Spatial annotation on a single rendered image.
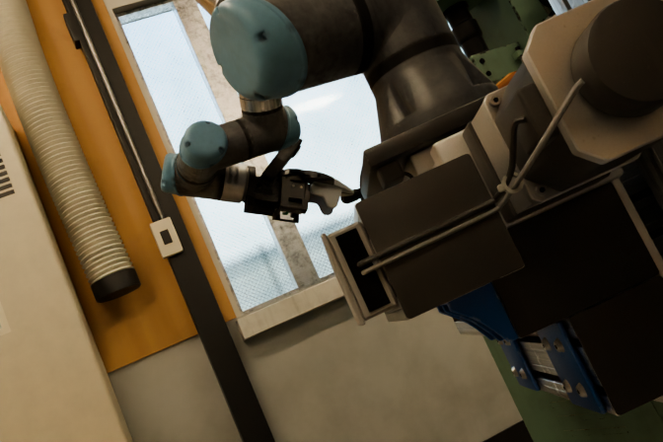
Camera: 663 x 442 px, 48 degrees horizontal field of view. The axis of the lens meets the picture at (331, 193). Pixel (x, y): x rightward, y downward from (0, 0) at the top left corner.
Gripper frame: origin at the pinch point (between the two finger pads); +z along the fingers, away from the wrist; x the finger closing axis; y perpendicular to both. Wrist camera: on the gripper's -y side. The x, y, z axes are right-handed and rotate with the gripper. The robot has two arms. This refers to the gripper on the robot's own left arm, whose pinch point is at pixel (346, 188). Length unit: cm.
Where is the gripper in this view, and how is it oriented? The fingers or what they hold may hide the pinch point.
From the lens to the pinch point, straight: 145.1
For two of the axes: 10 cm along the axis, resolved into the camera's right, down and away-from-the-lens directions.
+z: 9.6, 1.4, 2.5
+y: -0.2, 9.1, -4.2
